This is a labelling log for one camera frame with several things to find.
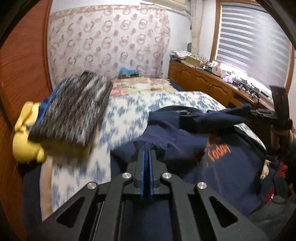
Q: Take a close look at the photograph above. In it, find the circle patterned curtain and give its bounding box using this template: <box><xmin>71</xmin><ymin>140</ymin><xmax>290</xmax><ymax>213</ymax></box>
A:
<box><xmin>47</xmin><ymin>5</ymin><xmax>171</xmax><ymax>85</ymax></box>

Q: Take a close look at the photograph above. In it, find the wooden sideboard cabinet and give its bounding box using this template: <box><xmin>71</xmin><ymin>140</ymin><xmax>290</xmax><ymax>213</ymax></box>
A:
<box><xmin>168</xmin><ymin>60</ymin><xmax>274</xmax><ymax>110</ymax></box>

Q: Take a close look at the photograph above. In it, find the blue floral white bedsheet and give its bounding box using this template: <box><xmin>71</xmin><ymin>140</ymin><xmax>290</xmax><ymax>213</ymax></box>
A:
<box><xmin>40</xmin><ymin>91</ymin><xmax>270</xmax><ymax>219</ymax></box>

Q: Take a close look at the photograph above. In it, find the yellow plush toy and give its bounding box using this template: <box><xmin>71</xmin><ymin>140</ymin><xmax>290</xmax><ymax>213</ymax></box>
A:
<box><xmin>12</xmin><ymin>101</ymin><xmax>46</xmax><ymax>164</ymax></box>

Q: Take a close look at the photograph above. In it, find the cardboard box on cabinet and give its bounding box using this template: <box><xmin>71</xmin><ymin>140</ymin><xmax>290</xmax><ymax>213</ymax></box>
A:
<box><xmin>185</xmin><ymin>55</ymin><xmax>208</xmax><ymax>67</ymax></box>

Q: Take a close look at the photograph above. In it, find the stack of papers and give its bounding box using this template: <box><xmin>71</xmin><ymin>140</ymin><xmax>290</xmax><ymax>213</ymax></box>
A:
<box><xmin>170</xmin><ymin>50</ymin><xmax>193</xmax><ymax>61</ymax></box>

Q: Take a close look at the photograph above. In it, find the beige side curtain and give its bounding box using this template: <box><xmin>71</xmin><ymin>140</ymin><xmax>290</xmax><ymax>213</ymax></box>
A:
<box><xmin>191</xmin><ymin>0</ymin><xmax>203</xmax><ymax>54</ymax></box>

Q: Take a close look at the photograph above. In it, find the floral pink quilt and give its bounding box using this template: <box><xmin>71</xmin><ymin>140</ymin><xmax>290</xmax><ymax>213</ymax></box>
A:
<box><xmin>110</xmin><ymin>77</ymin><xmax>178</xmax><ymax>97</ymax></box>

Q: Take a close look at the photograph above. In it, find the navy blue printed t-shirt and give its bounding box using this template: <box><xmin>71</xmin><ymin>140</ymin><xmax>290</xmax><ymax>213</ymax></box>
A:
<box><xmin>110</xmin><ymin>104</ymin><xmax>266</xmax><ymax>215</ymax></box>

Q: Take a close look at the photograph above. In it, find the pink container on cabinet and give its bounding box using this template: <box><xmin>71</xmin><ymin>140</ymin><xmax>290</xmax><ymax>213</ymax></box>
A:
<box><xmin>212</xmin><ymin>62</ymin><xmax>222</xmax><ymax>76</ymax></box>

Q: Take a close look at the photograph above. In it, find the dark patterned folded cloth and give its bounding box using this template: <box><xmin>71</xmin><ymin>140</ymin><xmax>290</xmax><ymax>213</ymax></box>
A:
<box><xmin>28</xmin><ymin>71</ymin><xmax>113</xmax><ymax>147</ymax></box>

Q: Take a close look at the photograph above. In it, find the right hand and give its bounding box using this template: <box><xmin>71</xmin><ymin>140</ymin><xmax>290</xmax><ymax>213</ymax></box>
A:
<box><xmin>270</xmin><ymin>126</ymin><xmax>293</xmax><ymax>150</ymax></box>

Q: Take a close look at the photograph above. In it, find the striped window blind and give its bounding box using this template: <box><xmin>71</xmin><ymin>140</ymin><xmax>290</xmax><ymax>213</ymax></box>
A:
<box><xmin>215</xmin><ymin>2</ymin><xmax>291</xmax><ymax>87</ymax></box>

